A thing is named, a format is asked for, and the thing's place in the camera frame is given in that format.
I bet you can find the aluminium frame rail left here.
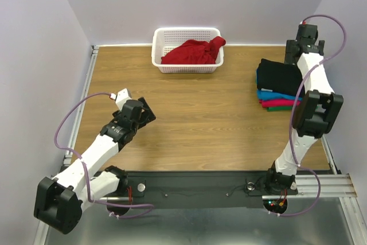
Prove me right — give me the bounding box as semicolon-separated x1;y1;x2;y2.
62;45;99;167

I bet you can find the white plastic basket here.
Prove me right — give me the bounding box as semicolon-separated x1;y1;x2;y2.
151;27;227;73

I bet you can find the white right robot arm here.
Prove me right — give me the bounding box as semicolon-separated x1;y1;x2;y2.
264;22;343;193

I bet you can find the folded green t shirt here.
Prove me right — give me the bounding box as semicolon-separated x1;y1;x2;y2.
266;106;292;112

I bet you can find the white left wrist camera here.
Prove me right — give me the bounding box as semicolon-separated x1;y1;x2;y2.
110;88;132;110

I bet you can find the black t shirt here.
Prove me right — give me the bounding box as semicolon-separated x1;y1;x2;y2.
256;59;302;96

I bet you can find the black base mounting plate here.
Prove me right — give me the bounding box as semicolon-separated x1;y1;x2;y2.
106;170;299;211

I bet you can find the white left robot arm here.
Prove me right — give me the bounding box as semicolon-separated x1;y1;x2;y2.
33;95;156;234

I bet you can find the folded blue t shirt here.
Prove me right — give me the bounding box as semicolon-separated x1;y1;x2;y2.
256;90;295;101

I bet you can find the aluminium frame rail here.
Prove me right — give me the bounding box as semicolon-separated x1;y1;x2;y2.
296;137;357;198
62;45;99;167

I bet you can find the aluminium frame rail right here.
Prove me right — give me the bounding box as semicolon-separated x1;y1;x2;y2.
296;137;357;198

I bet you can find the folded pink t shirt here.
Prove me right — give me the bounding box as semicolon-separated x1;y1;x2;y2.
259;99;294;108

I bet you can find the red t shirt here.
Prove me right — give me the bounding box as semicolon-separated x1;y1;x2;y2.
161;36;226;65

